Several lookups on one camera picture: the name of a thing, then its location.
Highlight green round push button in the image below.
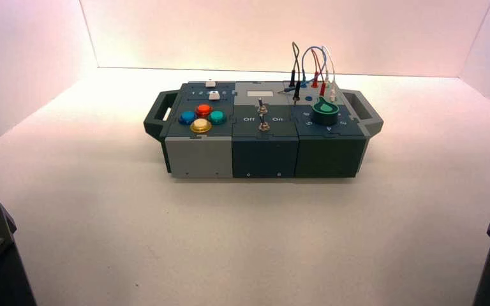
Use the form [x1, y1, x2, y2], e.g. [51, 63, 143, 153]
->
[208, 110, 228, 126]

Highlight yellow round push button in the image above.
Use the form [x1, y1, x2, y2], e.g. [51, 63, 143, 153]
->
[189, 118, 213, 135]

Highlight blue round push button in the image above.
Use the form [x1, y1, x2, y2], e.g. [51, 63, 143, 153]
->
[178, 110, 198, 126]

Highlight dark green grey control box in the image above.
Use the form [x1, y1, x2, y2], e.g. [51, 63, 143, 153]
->
[143, 80, 384, 179]

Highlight green rotary knob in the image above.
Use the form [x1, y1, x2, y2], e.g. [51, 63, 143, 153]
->
[311, 96, 340, 126]

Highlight black jumper cable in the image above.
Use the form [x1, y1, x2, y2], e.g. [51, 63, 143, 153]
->
[289, 41, 303, 105]

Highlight blue jumper cable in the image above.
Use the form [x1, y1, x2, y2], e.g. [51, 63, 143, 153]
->
[279, 45, 328, 94]

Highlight red jumper cable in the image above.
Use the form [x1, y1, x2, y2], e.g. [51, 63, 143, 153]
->
[310, 48, 327, 97]

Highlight white jumper cable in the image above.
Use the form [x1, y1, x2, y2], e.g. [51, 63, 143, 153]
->
[321, 45, 339, 103]

